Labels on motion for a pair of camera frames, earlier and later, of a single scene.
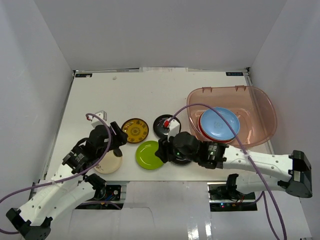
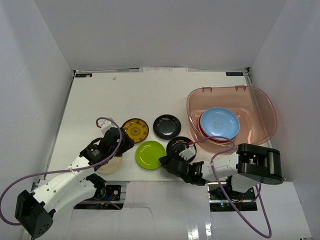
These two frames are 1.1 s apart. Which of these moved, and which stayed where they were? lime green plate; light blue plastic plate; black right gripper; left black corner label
Moved: black right gripper
Stayed: light blue plastic plate; lime green plate; left black corner label
